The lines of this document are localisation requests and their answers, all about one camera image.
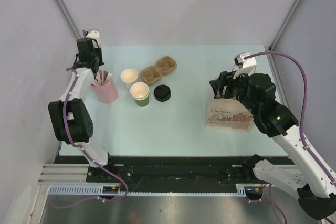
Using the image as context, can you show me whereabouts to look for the white straws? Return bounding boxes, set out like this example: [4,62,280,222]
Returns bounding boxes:
[92,70,112,87]

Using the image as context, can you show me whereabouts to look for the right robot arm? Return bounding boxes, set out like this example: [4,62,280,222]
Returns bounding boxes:
[209,71,335,221]

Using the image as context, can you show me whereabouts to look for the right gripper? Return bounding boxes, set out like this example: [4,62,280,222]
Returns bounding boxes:
[209,67,260,115]

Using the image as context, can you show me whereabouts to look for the white cable duct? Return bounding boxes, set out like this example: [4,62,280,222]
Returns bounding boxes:
[48,185,246,197]

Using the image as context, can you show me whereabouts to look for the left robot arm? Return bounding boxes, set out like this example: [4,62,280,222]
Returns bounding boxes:
[48,30,116,182]

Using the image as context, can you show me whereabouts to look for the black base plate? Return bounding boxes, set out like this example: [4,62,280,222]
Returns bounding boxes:
[86,155,274,185]

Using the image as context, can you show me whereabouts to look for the black lid stack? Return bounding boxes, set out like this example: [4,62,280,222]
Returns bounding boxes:
[153,84,171,102]

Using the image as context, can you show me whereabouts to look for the paper takeout bag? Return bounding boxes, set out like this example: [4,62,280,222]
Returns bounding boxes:
[206,91,255,132]

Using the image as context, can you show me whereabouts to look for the pink straw holder cup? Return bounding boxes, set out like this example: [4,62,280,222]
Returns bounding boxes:
[91,79,118,104]

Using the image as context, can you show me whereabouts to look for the green cup stack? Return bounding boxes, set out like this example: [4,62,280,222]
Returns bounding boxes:
[130,82,150,107]

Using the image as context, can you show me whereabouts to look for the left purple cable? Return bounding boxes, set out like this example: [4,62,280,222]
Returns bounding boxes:
[49,30,129,209]

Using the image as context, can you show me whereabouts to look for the aluminium rail frame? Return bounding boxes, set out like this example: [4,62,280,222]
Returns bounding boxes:
[38,164,89,185]

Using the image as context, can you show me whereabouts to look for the cardboard cup carrier stack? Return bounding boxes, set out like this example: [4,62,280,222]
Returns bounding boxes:
[140,56,177,86]

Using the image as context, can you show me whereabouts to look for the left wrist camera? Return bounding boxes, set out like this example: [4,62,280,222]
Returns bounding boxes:
[85,30,101,48]

